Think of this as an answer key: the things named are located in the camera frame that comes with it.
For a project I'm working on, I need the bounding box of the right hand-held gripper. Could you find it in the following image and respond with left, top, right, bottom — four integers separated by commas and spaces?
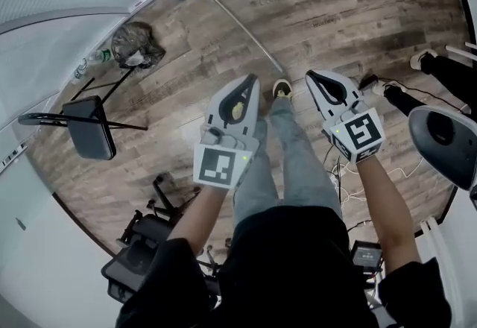
305, 70, 386, 165

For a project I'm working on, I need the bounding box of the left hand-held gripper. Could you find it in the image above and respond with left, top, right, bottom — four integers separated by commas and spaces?
192, 73, 261, 191

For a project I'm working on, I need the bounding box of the person's left forearm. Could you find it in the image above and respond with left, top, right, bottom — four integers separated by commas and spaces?
165, 184, 229, 246

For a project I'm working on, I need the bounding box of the person's right forearm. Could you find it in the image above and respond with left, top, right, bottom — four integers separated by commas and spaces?
355, 160, 423, 274

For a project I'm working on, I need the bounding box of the person's left shoe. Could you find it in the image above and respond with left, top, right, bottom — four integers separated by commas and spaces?
230, 101, 246, 122

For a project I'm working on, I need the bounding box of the person's right shoe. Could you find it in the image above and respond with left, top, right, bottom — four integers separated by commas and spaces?
272, 79, 294, 101

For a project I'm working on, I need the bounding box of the person's right leg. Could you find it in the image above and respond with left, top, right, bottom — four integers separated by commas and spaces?
268, 96, 344, 220

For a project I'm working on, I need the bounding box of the black garbage bag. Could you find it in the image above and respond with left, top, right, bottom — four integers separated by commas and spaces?
110, 21, 167, 71

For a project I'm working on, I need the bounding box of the black folding chair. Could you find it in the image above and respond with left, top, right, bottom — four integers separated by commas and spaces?
17, 66, 149, 161

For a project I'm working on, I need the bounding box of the green label plastic bottle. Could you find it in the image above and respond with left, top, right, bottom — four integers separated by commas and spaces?
86, 48, 113, 66

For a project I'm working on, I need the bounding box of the clear plastic bottle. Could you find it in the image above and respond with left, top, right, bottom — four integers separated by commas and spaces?
73, 57, 89, 81

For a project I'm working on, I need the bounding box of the black box device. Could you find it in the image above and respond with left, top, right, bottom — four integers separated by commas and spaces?
350, 239, 385, 280

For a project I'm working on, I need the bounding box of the person's black top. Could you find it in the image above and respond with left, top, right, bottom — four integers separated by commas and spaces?
115, 206, 454, 328

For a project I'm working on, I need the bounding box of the black mesh office chair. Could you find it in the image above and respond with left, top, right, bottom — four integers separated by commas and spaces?
101, 172, 233, 311

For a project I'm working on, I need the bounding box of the black cable with adapter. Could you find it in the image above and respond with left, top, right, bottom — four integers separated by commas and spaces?
358, 73, 471, 112

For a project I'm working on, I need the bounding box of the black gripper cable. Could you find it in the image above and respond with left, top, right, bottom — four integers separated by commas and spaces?
321, 143, 348, 186

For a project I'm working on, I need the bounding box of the white cable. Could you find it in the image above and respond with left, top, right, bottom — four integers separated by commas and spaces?
332, 163, 426, 205

